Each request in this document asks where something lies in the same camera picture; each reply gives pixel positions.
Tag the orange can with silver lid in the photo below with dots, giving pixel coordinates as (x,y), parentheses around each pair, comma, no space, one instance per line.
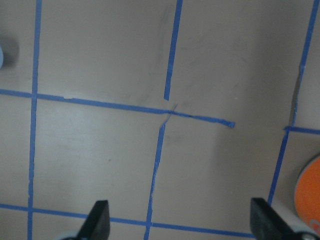
(307,194)

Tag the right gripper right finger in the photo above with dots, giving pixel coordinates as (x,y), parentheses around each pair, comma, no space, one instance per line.
(266,224)

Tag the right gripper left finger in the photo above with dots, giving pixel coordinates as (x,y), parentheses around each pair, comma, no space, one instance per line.
(96,225)

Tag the light blue cup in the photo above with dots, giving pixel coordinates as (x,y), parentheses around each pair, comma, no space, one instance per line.
(1,57)

